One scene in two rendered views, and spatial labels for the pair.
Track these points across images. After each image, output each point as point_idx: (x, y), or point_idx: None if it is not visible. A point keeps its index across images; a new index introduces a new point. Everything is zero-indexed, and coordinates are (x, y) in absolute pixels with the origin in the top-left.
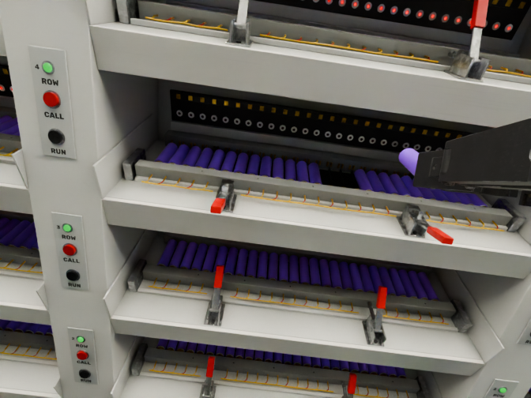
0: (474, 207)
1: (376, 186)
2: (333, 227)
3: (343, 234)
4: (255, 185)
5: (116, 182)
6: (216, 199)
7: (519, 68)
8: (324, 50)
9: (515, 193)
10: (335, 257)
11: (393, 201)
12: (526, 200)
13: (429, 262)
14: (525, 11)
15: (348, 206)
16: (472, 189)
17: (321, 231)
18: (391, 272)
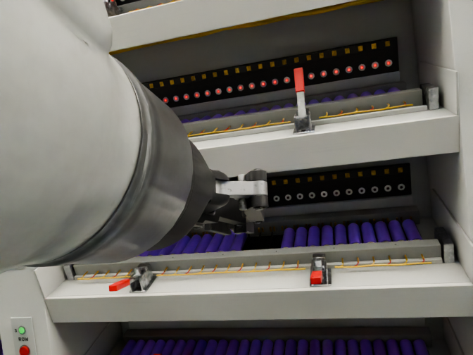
0: (395, 243)
1: (295, 242)
2: (235, 290)
3: (246, 295)
4: (170, 263)
5: (59, 284)
6: (120, 280)
7: (374, 103)
8: (193, 140)
9: (233, 225)
10: (303, 335)
11: (302, 253)
12: (236, 228)
13: (350, 313)
14: (395, 46)
15: (259, 268)
16: (204, 229)
17: (225, 296)
18: (374, 344)
